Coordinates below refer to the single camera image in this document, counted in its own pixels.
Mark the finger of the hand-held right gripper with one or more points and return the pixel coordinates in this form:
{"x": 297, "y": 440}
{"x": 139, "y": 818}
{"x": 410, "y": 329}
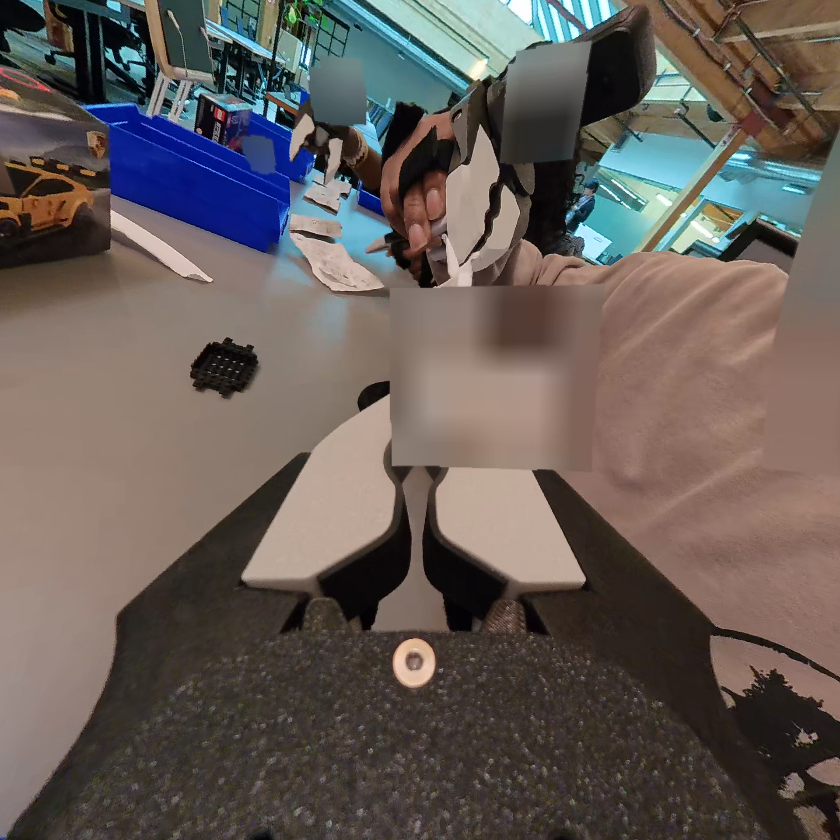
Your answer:
{"x": 512, "y": 223}
{"x": 469, "y": 197}

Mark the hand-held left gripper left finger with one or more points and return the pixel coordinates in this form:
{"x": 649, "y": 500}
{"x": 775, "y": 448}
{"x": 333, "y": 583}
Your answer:
{"x": 328, "y": 525}

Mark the person's right hand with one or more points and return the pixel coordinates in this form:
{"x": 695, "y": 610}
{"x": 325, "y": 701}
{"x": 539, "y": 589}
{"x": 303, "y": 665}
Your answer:
{"x": 420, "y": 216}

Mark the person's beige sweatshirt torso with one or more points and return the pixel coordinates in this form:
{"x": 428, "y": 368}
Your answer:
{"x": 754, "y": 558}

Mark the blue storage bin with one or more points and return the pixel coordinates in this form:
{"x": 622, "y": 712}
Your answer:
{"x": 197, "y": 184}
{"x": 289, "y": 157}

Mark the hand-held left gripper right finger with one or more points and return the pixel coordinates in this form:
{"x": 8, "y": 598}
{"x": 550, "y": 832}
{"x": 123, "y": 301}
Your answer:
{"x": 505, "y": 525}

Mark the wooden top office table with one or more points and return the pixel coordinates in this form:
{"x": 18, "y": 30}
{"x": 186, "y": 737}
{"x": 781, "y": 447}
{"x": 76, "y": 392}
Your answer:
{"x": 249, "y": 43}

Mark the wooden board book stand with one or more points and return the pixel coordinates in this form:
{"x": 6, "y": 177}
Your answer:
{"x": 180, "y": 39}

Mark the toy car set box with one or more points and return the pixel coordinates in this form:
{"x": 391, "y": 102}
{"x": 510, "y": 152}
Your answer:
{"x": 46, "y": 184}

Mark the black wrist rest pad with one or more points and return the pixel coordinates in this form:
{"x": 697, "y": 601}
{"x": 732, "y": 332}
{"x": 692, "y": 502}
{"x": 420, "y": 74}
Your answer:
{"x": 374, "y": 394}

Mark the small toy set box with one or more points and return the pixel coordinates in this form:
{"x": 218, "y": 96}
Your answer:
{"x": 220, "y": 118}

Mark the torn white paper strip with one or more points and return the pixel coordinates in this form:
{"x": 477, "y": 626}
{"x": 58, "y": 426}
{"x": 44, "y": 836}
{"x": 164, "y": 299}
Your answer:
{"x": 164, "y": 253}

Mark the torn white paper bag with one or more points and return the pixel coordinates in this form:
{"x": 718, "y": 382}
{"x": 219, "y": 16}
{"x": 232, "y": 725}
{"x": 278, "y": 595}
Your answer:
{"x": 338, "y": 266}
{"x": 315, "y": 226}
{"x": 328, "y": 195}

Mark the black LEGO chassis piece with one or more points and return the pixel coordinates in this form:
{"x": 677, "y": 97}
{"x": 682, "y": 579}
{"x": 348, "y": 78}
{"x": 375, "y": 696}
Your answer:
{"x": 224, "y": 367}

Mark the person's right forearm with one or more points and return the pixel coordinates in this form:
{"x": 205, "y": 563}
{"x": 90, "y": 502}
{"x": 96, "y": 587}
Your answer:
{"x": 689, "y": 328}

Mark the small white paper bag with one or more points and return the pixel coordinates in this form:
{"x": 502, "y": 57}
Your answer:
{"x": 456, "y": 266}

